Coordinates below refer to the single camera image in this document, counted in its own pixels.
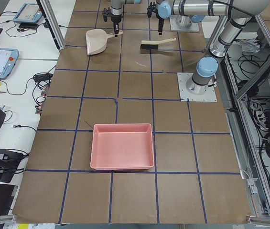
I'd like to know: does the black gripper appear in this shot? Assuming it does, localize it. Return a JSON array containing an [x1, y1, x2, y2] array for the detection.
[[147, 2, 164, 35], [102, 7, 123, 37]]

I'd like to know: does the blue teach pendant far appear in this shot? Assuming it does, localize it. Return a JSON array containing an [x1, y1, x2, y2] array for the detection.
[[13, 3, 42, 23]]

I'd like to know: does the white plastic dustpan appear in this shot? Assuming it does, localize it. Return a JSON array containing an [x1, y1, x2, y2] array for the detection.
[[86, 29, 115, 55]]

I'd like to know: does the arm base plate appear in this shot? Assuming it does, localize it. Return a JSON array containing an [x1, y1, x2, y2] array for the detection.
[[177, 73, 217, 102], [169, 15, 199, 32]]

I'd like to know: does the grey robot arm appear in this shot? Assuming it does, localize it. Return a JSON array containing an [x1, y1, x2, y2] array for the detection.
[[102, 0, 141, 37], [147, 0, 269, 95]]

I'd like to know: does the aluminium frame post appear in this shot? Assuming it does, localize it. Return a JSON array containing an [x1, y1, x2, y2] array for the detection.
[[36, 0, 65, 50]]

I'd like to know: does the pink plastic bin left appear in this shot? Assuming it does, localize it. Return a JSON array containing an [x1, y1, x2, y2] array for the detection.
[[90, 123, 154, 170]]

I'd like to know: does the white hand brush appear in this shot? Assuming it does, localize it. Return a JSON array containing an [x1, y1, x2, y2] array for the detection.
[[140, 37, 176, 50]]

